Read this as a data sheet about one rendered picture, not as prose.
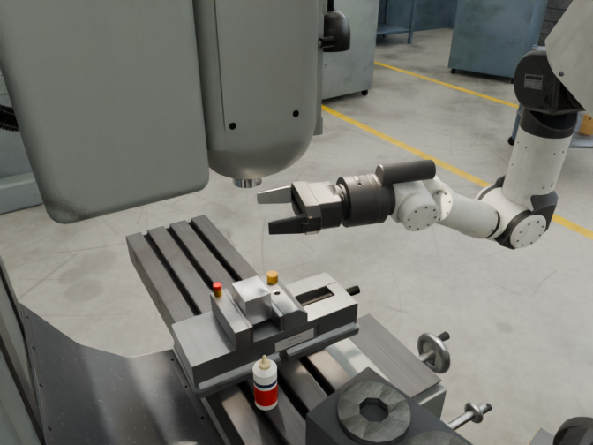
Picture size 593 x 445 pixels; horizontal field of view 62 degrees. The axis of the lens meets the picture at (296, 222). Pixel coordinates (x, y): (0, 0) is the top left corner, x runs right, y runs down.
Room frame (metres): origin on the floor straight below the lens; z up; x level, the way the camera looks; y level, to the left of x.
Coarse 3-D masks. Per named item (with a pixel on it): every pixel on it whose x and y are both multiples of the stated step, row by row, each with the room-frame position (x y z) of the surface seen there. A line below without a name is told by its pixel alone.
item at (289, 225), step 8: (296, 216) 0.67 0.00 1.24; (304, 216) 0.67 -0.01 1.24; (272, 224) 0.65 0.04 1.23; (280, 224) 0.66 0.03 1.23; (288, 224) 0.66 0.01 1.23; (296, 224) 0.66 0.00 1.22; (304, 224) 0.66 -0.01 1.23; (272, 232) 0.65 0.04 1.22; (280, 232) 0.66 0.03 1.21; (288, 232) 0.66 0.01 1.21; (296, 232) 0.66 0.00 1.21; (304, 232) 0.67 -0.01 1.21
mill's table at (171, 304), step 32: (192, 224) 1.21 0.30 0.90; (160, 256) 1.05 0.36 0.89; (192, 256) 1.02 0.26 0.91; (224, 256) 1.02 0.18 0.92; (160, 288) 0.89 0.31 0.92; (192, 288) 0.89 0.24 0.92; (224, 288) 0.89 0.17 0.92; (320, 352) 0.69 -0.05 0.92; (288, 384) 0.62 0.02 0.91; (320, 384) 0.63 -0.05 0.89; (224, 416) 0.56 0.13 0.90; (256, 416) 0.54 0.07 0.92; (288, 416) 0.54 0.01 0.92
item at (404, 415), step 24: (360, 384) 0.44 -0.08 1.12; (384, 384) 0.44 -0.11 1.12; (336, 408) 0.41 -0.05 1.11; (360, 408) 0.41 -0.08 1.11; (384, 408) 0.41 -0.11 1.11; (408, 408) 0.40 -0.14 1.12; (312, 432) 0.39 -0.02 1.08; (336, 432) 0.38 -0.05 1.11; (360, 432) 0.37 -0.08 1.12; (384, 432) 0.37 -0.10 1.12; (408, 432) 0.38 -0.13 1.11; (432, 432) 0.37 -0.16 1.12; (456, 432) 0.38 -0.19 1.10
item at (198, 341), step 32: (288, 288) 0.80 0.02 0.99; (320, 288) 0.81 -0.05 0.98; (192, 320) 0.71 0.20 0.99; (224, 320) 0.67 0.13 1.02; (320, 320) 0.71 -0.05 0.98; (352, 320) 0.75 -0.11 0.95; (192, 352) 0.62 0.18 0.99; (224, 352) 0.62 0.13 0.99; (256, 352) 0.65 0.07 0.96; (288, 352) 0.67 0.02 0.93; (192, 384) 0.60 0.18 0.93; (224, 384) 0.60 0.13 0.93
